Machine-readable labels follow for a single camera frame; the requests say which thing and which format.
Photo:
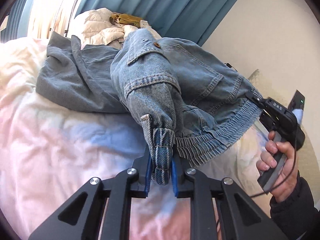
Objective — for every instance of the right forearm black sleeve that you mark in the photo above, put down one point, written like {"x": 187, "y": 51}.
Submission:
{"x": 296, "y": 216}

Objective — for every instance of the wall socket with charger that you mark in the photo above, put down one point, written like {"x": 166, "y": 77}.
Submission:
{"x": 297, "y": 102}

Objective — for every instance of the teal curtain left panel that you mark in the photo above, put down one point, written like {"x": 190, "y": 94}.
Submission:
{"x": 10, "y": 32}

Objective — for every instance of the teal curtain right panel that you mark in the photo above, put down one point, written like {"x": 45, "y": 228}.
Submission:
{"x": 193, "y": 20}

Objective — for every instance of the person's right hand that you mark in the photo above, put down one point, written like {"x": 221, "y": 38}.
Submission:
{"x": 278, "y": 168}

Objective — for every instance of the mustard yellow garment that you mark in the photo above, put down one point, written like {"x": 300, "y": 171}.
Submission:
{"x": 125, "y": 19}

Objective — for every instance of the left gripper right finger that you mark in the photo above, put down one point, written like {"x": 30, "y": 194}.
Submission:
{"x": 219, "y": 209}

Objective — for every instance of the blue denim jacket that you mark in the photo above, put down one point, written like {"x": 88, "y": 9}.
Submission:
{"x": 183, "y": 97}

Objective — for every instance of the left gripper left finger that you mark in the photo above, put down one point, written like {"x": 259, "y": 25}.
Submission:
{"x": 100, "y": 209}

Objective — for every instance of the teal curtain panel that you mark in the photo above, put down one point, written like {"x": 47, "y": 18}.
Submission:
{"x": 193, "y": 20}
{"x": 10, "y": 32}

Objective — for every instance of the white puffer jacket pile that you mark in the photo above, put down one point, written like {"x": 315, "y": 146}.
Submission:
{"x": 94, "y": 27}

